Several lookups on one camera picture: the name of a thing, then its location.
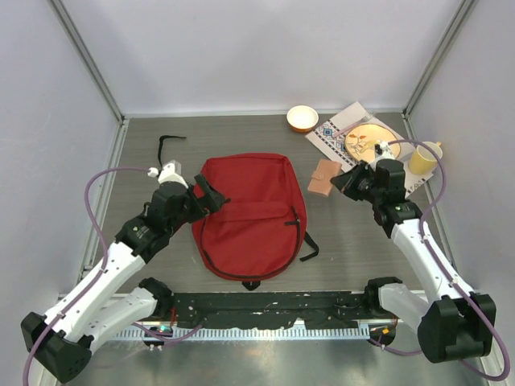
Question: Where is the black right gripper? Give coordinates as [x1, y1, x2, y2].
[331, 160, 383, 205]

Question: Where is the brown leather wallet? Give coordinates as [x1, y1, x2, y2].
[307, 159, 341, 197]

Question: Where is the red student backpack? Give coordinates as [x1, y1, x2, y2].
[192, 153, 319, 291]

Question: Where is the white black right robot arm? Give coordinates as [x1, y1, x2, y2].
[331, 159, 496, 363]

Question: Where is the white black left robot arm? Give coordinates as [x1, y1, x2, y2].
[21, 175, 229, 384]

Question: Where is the yellow bird plate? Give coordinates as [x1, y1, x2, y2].
[344, 124, 397, 162]

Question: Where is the patterned white placemat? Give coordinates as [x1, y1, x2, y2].
[304, 101, 435, 200]

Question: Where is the yellow mug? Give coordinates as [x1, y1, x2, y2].
[408, 142, 443, 175]

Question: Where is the white orange bowl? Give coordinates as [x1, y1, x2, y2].
[286, 105, 319, 133]

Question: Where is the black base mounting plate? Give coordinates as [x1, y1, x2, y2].
[161, 291, 393, 330]

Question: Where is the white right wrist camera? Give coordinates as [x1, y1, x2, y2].
[374, 141, 397, 162]

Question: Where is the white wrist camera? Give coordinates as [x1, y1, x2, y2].
[374, 141, 397, 162]
[147, 160, 188, 188]

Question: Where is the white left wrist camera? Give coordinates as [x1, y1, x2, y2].
[147, 160, 188, 188]

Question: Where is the pink handled fork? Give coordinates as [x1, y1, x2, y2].
[333, 113, 376, 138]

